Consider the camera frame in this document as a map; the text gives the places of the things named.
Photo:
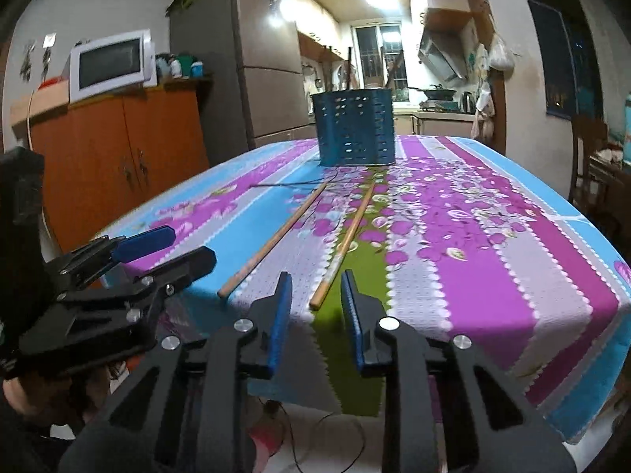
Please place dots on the grey refrigerator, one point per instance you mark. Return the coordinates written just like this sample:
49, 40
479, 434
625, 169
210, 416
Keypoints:
266, 74

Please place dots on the white plastic bag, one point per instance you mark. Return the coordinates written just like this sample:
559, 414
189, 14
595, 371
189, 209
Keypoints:
501, 53

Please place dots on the blue and white cup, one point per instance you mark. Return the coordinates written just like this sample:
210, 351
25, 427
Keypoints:
197, 69

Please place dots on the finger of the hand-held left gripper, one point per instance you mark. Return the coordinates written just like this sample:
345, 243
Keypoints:
187, 268
143, 244

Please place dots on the steel kettle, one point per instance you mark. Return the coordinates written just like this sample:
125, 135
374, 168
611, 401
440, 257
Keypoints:
468, 101

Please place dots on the green container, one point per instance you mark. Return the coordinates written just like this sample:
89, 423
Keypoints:
185, 63

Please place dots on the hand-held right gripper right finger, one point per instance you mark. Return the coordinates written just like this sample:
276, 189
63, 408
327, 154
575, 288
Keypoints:
352, 325

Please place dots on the dark wooden side table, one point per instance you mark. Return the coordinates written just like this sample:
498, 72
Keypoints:
611, 192

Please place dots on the steel range hood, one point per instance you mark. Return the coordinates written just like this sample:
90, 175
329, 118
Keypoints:
441, 54

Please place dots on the orange wooden cabinet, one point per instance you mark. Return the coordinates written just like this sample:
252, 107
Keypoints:
123, 162

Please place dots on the gas stove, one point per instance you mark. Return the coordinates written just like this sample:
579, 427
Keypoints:
439, 106

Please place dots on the kitchen counter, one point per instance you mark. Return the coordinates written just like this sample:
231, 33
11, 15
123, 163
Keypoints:
434, 123

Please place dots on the white microwave oven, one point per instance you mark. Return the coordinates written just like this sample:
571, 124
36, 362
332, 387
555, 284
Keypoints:
111, 64

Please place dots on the floral striped tablecloth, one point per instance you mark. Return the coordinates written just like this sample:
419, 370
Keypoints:
468, 256

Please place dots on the dark blue framed window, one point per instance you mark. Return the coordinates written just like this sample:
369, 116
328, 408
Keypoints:
564, 49

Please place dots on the wooden chopstick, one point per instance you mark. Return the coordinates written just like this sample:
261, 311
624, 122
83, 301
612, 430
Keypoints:
345, 244
276, 239

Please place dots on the person's left hand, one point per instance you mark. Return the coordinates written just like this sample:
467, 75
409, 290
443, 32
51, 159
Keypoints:
39, 401

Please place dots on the black wok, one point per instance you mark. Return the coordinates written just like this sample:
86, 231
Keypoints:
436, 92

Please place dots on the wooden chair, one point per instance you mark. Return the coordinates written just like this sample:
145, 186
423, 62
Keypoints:
589, 157

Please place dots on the white bottle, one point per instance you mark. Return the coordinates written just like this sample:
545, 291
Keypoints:
173, 66

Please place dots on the kitchen window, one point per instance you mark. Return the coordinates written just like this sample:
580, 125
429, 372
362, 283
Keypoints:
379, 56

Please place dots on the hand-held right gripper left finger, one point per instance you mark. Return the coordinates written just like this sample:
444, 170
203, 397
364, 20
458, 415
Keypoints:
278, 325

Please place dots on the blue perforated utensil holder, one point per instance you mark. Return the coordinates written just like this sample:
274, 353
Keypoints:
355, 128

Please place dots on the hanging white cloth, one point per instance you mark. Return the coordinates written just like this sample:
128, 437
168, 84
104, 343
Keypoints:
483, 111

